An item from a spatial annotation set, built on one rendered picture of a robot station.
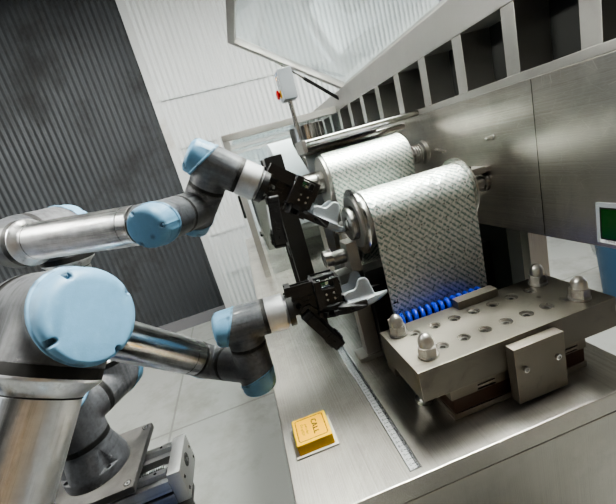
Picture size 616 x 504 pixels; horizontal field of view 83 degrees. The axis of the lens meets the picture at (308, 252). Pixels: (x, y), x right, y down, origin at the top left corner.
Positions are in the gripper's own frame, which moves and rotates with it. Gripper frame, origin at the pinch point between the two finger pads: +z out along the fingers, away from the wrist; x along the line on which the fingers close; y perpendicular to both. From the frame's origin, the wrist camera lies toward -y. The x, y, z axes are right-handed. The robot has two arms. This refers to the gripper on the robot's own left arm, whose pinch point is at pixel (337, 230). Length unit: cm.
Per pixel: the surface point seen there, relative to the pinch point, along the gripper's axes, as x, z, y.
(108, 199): 301, -126, -68
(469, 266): -8.1, 29.3, 4.6
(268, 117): 301, -16, 70
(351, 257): -0.8, 5.5, -4.4
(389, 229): -8.1, 7.5, 4.6
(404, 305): -8.1, 18.7, -9.1
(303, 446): -21.3, 4.0, -38.3
